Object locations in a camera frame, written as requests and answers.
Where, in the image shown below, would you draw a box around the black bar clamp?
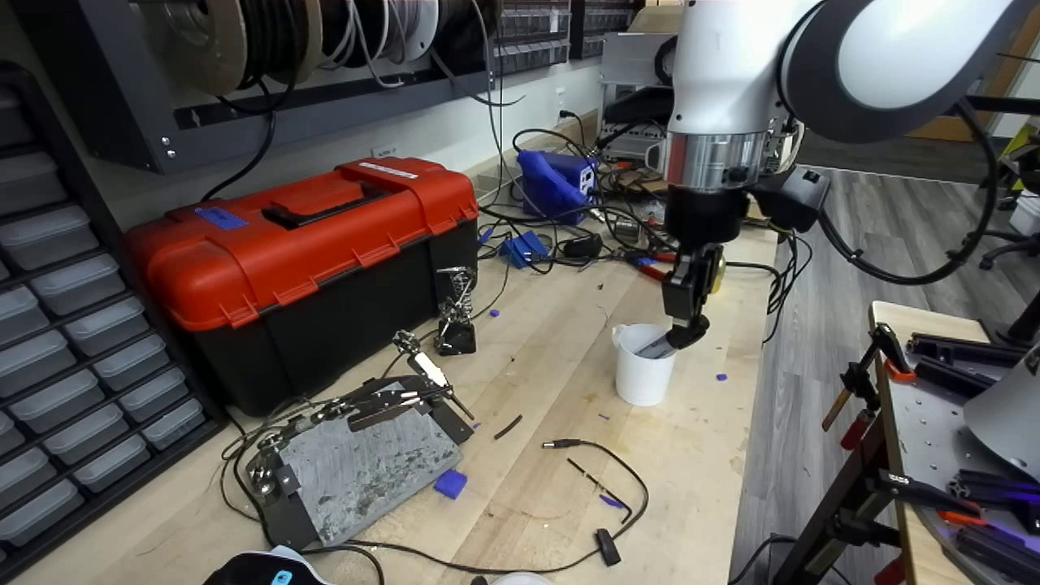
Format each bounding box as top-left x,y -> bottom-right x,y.
817,322 -> 918,435
773,431 -> 983,585

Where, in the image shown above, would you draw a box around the blue hot air gun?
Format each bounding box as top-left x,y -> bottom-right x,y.
513,147 -> 598,224

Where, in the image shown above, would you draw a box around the black rounded device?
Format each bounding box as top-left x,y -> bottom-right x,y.
202,546 -> 329,585

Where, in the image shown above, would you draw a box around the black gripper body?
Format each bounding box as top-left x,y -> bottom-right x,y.
660,186 -> 755,271

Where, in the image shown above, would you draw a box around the grey plate device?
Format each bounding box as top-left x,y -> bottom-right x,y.
236,372 -> 476,553

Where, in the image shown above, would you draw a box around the black wire spool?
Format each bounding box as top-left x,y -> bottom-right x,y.
236,0 -> 318,85
139,0 -> 253,96

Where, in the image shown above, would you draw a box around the black cable with plug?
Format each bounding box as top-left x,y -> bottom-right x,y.
344,435 -> 652,577

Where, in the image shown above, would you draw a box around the black marker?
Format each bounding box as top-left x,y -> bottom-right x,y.
631,335 -> 686,362

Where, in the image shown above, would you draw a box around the grey drawer cabinet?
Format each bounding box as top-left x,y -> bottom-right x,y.
0,61 -> 224,577

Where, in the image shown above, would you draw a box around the purple black tool pile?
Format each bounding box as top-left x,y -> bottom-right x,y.
939,463 -> 1040,585

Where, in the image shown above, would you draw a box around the white mug cup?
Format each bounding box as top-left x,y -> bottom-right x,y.
606,322 -> 679,410

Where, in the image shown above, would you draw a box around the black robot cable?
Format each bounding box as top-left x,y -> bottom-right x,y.
773,95 -> 1004,290

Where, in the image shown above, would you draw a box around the white wire spool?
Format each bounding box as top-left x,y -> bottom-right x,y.
370,0 -> 442,63

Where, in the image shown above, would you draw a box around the red black toolbox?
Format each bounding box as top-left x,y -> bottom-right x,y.
122,157 -> 479,417

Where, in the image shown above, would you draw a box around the small blue block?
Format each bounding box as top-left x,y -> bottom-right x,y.
432,463 -> 470,502

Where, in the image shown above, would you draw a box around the white side table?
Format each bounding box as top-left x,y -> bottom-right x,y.
863,299 -> 1040,585

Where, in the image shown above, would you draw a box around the black hand tool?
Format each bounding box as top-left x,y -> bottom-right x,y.
905,331 -> 1028,377

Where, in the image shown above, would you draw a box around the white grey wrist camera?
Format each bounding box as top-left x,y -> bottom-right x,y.
757,159 -> 834,232

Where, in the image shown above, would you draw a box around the dark metal spool rack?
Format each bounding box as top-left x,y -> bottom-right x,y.
30,0 -> 652,174

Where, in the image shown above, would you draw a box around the blue plastic clips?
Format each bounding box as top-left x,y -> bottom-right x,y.
497,227 -> 551,271

